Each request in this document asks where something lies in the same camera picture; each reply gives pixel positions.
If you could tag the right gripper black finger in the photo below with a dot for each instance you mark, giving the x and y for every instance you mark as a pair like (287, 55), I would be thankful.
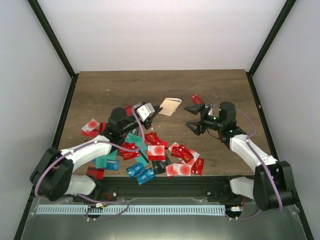
(193, 109)
(195, 127)

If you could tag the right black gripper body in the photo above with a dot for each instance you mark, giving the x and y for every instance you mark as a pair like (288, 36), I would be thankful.
(204, 126)

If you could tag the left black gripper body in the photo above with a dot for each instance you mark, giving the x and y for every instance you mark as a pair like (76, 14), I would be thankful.
(148, 122)

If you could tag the blue vip card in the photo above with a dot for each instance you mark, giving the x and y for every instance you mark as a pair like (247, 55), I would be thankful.
(135, 169)
(145, 176)

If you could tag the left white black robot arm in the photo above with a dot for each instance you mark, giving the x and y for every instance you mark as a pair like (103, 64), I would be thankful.
(54, 175)

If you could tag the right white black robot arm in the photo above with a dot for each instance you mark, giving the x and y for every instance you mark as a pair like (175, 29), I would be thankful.
(272, 186)

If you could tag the red card lone back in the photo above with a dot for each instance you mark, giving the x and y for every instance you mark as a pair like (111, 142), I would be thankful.
(196, 99)

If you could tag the red gold card top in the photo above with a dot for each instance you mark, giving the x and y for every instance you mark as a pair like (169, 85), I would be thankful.
(152, 138)

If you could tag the teal VIP card upper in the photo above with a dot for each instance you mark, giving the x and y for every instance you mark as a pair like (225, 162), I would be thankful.
(137, 140)

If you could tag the teal vip card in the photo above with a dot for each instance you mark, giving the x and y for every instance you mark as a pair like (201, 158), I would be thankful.
(137, 140)
(100, 162)

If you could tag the red stripe card back left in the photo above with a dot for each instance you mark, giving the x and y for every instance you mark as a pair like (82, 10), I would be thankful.
(128, 110)

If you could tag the red gold VIP card right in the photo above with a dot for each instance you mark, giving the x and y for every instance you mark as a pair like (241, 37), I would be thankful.
(181, 152)

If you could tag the red gold vip card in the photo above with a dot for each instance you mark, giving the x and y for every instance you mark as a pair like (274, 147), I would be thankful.
(127, 155)
(181, 152)

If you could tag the red white circle card centre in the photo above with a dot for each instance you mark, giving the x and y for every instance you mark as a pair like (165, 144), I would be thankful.
(156, 153)

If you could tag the red white circle card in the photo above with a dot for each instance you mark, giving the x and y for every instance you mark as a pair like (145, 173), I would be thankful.
(178, 169)
(90, 126)
(156, 153)

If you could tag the red gold VIP card centre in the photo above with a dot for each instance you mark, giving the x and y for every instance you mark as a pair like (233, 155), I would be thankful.
(127, 155)

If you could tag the red card far right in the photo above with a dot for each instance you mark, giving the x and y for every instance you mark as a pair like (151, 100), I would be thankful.
(198, 167)

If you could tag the black card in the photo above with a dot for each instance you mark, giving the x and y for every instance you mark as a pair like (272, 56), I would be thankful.
(159, 167)

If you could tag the red white circle card bottom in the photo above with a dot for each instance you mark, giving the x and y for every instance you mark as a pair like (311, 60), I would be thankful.
(178, 169)

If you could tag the blue chip card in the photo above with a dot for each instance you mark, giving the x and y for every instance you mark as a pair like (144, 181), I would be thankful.
(112, 165)

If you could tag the red white circle card left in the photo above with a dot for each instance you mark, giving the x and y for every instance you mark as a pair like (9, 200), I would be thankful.
(90, 126)

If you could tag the teal VIP card lower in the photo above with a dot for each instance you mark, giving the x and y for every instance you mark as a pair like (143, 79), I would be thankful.
(100, 162)

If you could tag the dark red stripe card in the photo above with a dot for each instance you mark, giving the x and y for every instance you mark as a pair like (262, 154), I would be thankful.
(97, 173)

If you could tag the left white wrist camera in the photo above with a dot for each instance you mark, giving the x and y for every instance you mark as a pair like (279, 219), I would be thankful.
(145, 111)

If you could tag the black aluminium front rail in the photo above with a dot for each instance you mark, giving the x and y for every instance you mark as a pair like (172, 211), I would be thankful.
(215, 188)

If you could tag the light blue slotted cable duct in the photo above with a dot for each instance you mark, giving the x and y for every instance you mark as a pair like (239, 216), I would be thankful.
(199, 210)

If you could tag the black frame post right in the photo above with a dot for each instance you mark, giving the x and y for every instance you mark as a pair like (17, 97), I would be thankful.
(277, 25)

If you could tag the black frame post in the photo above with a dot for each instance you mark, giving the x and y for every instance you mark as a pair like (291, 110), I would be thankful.
(277, 25)
(42, 19)

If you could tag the black frame post left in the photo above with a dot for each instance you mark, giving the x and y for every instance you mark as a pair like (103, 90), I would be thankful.
(42, 19)

